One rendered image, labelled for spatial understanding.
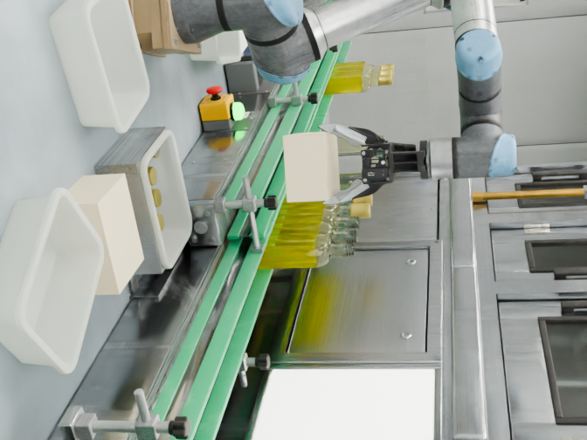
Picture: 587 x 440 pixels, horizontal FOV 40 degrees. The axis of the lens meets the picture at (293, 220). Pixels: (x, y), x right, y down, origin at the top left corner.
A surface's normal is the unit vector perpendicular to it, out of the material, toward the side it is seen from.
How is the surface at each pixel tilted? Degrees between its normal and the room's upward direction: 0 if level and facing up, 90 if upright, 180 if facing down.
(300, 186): 90
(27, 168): 0
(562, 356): 90
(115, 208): 0
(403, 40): 90
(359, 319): 90
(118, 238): 0
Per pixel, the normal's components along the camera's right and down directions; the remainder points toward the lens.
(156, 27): -0.19, 0.14
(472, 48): -0.22, -0.52
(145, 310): -0.13, -0.88
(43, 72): 0.98, -0.04
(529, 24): -0.16, 0.47
